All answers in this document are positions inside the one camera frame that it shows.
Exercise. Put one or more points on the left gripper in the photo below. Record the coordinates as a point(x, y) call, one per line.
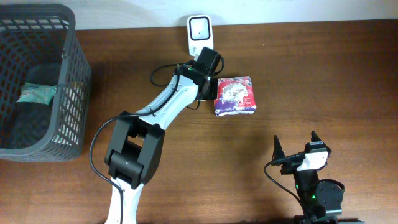
point(214, 88)

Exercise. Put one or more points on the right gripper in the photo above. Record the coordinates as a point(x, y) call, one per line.
point(278, 152)

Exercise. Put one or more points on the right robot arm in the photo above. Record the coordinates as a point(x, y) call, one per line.
point(320, 199)

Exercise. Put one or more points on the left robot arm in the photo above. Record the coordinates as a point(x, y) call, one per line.
point(136, 143)

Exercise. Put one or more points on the grey plastic mesh basket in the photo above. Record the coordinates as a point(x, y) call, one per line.
point(39, 45)

